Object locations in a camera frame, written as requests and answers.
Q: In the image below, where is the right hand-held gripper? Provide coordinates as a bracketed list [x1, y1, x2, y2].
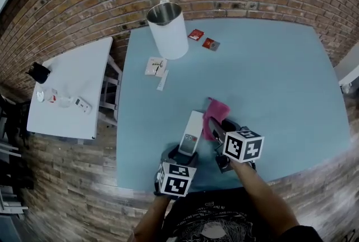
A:
[209, 118, 265, 174]

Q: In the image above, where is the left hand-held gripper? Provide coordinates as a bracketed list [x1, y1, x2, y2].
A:
[153, 144, 199, 200]

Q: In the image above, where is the pink cloth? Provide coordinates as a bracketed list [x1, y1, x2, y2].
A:
[202, 97, 232, 141]

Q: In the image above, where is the person's left forearm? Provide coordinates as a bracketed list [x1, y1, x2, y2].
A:
[133, 194, 176, 242]

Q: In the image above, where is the person's right forearm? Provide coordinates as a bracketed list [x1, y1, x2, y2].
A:
[232, 162, 302, 242]

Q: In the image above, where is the person's black printed t-shirt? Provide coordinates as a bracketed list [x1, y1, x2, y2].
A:
[161, 186, 324, 242]

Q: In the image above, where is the white stick packet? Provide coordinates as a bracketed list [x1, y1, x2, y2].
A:
[157, 69, 170, 92]

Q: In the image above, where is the red and grey sachet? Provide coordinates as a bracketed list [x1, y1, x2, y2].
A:
[201, 37, 221, 52]

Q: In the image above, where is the white printed sachet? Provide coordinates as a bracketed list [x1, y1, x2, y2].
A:
[144, 56, 168, 78]

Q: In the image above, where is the white electric kettle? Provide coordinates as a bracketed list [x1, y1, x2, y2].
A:
[140, 0, 190, 61]

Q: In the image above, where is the clear plastic cup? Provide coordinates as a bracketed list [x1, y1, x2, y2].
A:
[58, 96, 75, 109]

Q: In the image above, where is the white side table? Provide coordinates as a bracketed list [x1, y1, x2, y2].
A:
[26, 36, 123, 141]

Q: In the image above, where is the black pouch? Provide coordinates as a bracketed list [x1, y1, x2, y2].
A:
[25, 61, 52, 85]

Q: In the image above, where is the black office chair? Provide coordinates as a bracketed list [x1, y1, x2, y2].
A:
[0, 94, 35, 190]

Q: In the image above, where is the white metal rack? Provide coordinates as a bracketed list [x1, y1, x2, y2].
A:
[0, 139, 29, 215]

